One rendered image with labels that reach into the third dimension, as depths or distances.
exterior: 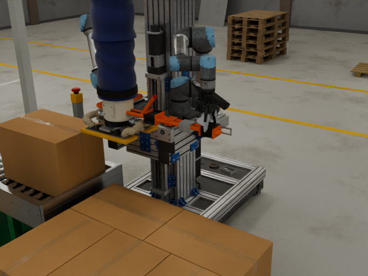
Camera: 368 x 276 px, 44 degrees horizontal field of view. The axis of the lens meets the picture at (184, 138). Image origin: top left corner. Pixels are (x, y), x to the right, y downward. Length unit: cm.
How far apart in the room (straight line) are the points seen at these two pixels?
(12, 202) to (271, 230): 191
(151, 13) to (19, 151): 126
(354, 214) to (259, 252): 166
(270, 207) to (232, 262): 159
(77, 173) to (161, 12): 118
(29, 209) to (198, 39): 147
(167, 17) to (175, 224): 132
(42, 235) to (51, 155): 50
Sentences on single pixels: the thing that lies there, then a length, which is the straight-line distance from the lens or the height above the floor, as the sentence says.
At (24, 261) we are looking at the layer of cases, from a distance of 255.
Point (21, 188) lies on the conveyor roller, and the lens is 326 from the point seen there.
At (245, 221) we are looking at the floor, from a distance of 372.
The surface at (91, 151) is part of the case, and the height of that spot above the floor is 79.
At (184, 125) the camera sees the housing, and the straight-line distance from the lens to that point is 227.
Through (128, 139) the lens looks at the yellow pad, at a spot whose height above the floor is 109.
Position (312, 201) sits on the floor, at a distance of 408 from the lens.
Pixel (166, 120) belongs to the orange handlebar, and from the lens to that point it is 234.
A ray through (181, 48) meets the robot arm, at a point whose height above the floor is 156.
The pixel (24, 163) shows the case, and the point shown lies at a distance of 318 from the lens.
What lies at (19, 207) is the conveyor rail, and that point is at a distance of 309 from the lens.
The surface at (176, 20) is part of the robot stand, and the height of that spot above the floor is 160.
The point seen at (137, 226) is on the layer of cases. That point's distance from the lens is 268.
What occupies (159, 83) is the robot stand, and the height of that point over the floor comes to 119.
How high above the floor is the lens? 202
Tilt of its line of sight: 23 degrees down
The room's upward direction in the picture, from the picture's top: 1 degrees counter-clockwise
